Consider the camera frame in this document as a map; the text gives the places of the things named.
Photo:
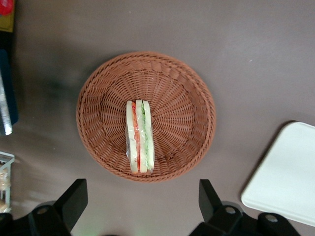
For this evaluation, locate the plastic-wrapped triangle sandwich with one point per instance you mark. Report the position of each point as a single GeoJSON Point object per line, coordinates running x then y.
{"type": "Point", "coordinates": [139, 137]}

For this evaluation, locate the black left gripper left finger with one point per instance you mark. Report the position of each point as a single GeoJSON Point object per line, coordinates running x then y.
{"type": "Point", "coordinates": [73, 201]}

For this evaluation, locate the black appliance with yellow panel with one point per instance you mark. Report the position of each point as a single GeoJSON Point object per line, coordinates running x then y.
{"type": "Point", "coordinates": [9, 61]}

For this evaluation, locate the red emergency stop button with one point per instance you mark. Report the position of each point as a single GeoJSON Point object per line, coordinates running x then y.
{"type": "Point", "coordinates": [5, 6]}

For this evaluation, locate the brown round wicker basket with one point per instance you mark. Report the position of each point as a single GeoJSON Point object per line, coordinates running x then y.
{"type": "Point", "coordinates": [177, 118]}

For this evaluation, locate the beige rectangular plastic tray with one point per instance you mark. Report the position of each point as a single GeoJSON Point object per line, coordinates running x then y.
{"type": "Point", "coordinates": [285, 172]}

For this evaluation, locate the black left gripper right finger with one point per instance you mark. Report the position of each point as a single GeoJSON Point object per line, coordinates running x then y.
{"type": "Point", "coordinates": [209, 201]}

